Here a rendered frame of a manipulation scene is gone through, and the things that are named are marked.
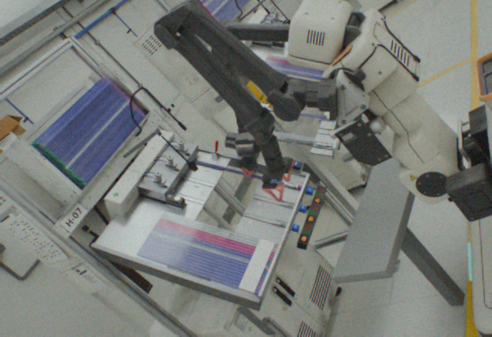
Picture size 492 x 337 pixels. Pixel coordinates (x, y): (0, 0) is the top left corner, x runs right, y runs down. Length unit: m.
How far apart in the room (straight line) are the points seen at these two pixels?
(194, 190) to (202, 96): 1.14
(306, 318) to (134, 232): 0.94
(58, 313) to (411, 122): 2.67
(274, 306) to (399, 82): 1.25
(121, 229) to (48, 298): 1.52
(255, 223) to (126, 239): 0.53
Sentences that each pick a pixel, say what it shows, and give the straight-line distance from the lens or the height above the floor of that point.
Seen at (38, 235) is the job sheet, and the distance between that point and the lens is 2.14.
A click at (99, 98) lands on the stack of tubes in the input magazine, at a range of 2.16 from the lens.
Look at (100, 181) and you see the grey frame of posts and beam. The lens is 2.03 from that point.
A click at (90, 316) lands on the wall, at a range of 3.51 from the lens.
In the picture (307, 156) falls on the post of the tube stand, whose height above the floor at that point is 0.70.
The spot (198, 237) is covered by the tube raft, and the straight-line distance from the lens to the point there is 1.88.
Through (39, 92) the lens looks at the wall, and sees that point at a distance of 3.89.
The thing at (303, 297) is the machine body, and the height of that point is 0.27.
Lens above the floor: 1.57
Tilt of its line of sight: 17 degrees down
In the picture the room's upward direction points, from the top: 44 degrees counter-clockwise
